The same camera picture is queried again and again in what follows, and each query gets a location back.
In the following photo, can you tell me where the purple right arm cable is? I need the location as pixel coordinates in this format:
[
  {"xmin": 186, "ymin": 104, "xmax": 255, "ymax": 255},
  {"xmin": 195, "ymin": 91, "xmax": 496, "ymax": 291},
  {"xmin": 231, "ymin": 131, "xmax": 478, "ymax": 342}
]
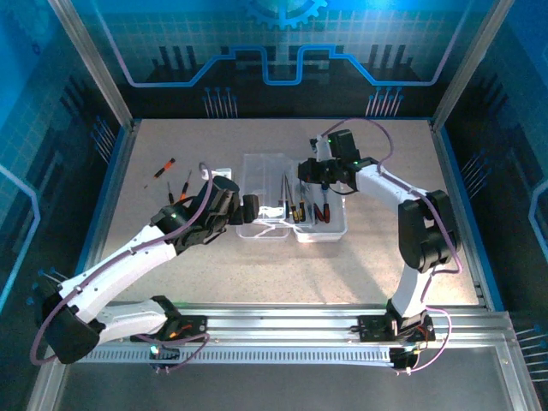
[{"xmin": 320, "ymin": 117, "xmax": 464, "ymax": 376}]

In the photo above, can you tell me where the thin round file yellow handle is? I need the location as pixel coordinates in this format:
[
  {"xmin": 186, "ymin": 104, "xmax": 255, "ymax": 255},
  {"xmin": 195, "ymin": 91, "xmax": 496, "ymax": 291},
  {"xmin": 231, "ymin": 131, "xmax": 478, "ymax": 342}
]
[{"xmin": 283, "ymin": 174, "xmax": 294, "ymax": 215}]

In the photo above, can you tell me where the aluminium mounting rail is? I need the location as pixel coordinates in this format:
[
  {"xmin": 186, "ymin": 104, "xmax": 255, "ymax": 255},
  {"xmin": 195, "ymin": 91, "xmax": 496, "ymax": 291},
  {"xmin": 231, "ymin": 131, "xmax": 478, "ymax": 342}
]
[{"xmin": 53, "ymin": 301, "xmax": 521, "ymax": 350}]

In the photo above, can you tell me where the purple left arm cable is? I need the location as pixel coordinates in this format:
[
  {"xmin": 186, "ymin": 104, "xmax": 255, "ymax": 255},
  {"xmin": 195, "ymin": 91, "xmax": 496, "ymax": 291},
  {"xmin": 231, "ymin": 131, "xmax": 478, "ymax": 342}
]
[{"xmin": 29, "ymin": 160, "xmax": 215, "ymax": 374}]

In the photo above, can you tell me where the clear plastic tool box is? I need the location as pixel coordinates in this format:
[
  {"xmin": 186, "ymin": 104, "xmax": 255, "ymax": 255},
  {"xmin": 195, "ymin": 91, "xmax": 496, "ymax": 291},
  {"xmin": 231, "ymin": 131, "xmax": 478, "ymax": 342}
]
[{"xmin": 235, "ymin": 152, "xmax": 348, "ymax": 244}]

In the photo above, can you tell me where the aluminium frame post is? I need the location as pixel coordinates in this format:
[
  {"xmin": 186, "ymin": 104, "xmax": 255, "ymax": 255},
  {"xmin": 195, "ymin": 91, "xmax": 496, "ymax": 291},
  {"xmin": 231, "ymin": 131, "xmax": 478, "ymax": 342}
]
[
  {"xmin": 45, "ymin": 0, "xmax": 134, "ymax": 129},
  {"xmin": 431, "ymin": 0, "xmax": 517, "ymax": 129}
]

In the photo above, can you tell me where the pointed file yellow black handle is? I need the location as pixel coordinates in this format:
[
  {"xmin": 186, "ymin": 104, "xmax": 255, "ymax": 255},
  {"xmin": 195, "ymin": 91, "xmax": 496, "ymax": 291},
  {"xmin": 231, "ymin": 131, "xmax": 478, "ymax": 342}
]
[{"xmin": 287, "ymin": 179, "xmax": 300, "ymax": 223}]

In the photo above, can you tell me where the orange black capped screwdriver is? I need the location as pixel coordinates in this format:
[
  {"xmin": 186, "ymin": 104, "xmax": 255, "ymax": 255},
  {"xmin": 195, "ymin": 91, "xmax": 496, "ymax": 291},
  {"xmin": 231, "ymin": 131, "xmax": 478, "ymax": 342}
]
[{"xmin": 153, "ymin": 157, "xmax": 177, "ymax": 179}]

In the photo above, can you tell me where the slotted grey cable duct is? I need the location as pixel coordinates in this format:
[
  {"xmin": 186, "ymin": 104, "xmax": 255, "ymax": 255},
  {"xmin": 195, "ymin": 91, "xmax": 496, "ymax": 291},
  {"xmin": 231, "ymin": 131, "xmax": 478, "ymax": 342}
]
[{"xmin": 85, "ymin": 347, "xmax": 394, "ymax": 365}]

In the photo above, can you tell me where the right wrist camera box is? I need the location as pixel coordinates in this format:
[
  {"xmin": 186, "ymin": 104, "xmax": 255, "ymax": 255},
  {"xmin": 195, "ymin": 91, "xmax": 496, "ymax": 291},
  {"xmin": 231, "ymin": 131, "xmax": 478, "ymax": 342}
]
[{"xmin": 311, "ymin": 134, "xmax": 334, "ymax": 158}]

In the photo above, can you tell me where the small black controller board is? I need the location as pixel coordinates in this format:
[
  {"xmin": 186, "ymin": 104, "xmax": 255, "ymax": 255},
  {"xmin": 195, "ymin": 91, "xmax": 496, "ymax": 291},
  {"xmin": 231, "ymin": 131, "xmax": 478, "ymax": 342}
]
[
  {"xmin": 147, "ymin": 342, "xmax": 181, "ymax": 363},
  {"xmin": 391, "ymin": 347, "xmax": 423, "ymax": 372}
]

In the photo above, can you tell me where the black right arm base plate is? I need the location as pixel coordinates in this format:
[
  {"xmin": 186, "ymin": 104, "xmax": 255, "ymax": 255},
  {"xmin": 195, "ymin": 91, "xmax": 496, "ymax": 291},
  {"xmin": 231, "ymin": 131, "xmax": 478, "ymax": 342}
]
[{"xmin": 358, "ymin": 314, "xmax": 437, "ymax": 343}]

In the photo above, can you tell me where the grey metal panel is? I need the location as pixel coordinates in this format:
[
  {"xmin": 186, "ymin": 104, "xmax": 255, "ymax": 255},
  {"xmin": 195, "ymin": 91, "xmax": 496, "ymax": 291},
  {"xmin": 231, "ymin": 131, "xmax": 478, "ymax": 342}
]
[{"xmin": 55, "ymin": 362, "xmax": 515, "ymax": 411}]

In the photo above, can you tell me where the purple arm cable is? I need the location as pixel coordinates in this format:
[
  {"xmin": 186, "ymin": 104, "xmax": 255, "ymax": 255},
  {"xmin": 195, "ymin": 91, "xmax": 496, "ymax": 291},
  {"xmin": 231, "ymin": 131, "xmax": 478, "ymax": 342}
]
[
  {"xmin": 29, "ymin": 160, "xmax": 215, "ymax": 374},
  {"xmin": 320, "ymin": 117, "xmax": 464, "ymax": 376}
]

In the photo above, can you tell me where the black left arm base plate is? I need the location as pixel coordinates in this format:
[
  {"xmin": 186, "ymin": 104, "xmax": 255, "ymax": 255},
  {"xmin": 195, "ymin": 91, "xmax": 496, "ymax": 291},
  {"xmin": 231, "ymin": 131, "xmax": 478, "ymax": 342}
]
[{"xmin": 169, "ymin": 314, "xmax": 210, "ymax": 343}]

